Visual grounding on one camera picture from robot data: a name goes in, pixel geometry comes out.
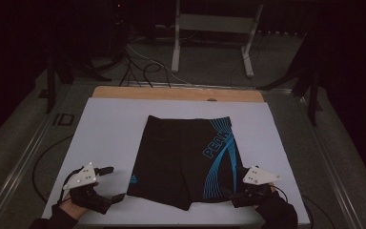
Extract black tripod stand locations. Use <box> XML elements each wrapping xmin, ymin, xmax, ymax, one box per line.
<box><xmin>42</xmin><ymin>47</ymin><xmax>112</xmax><ymax>115</ymax></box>
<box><xmin>256</xmin><ymin>30</ymin><xmax>324</xmax><ymax>127</ymax></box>

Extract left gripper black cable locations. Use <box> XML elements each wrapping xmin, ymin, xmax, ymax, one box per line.
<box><xmin>31</xmin><ymin>135</ymin><xmax>74</xmax><ymax>204</ymax></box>

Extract white floor cable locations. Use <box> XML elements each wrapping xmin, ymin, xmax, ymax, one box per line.
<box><xmin>126</xmin><ymin>43</ymin><xmax>192</xmax><ymax>86</ymax></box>

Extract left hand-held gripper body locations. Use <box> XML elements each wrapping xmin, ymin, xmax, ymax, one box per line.
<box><xmin>62</xmin><ymin>161</ymin><xmax>112</xmax><ymax>215</ymax></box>

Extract bundle of black floor cables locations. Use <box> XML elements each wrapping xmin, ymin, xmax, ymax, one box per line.
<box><xmin>101</xmin><ymin>47</ymin><xmax>173</xmax><ymax>89</ymax></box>

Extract black shorts with blue print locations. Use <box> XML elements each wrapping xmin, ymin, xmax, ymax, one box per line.
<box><xmin>126</xmin><ymin>114</ymin><xmax>248</xmax><ymax>212</ymax></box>

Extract person's left hand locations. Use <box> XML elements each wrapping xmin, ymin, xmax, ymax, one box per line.
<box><xmin>57</xmin><ymin>195</ymin><xmax>90</xmax><ymax>221</ymax></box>

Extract aluminium floor rail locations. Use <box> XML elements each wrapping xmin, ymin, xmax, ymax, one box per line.
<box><xmin>0</xmin><ymin>109</ymin><xmax>65</xmax><ymax>229</ymax></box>
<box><xmin>294</xmin><ymin>92</ymin><xmax>365</xmax><ymax>229</ymax></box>

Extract white metal stand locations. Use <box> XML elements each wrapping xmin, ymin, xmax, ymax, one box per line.
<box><xmin>170</xmin><ymin>0</ymin><xmax>265</xmax><ymax>78</ymax></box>

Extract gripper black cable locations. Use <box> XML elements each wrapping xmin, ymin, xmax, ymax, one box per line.
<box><xmin>31</xmin><ymin>135</ymin><xmax>74</xmax><ymax>204</ymax></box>
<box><xmin>272</xmin><ymin>185</ymin><xmax>336</xmax><ymax>229</ymax></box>

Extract person's right hand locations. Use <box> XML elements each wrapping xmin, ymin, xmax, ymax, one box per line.
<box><xmin>251</xmin><ymin>182</ymin><xmax>288</xmax><ymax>212</ymax></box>

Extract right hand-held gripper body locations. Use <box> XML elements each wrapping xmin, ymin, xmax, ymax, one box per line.
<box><xmin>231</xmin><ymin>165</ymin><xmax>282</xmax><ymax>209</ymax></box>

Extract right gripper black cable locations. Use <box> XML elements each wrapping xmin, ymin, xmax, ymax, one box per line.
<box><xmin>272</xmin><ymin>185</ymin><xmax>336</xmax><ymax>229</ymax></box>

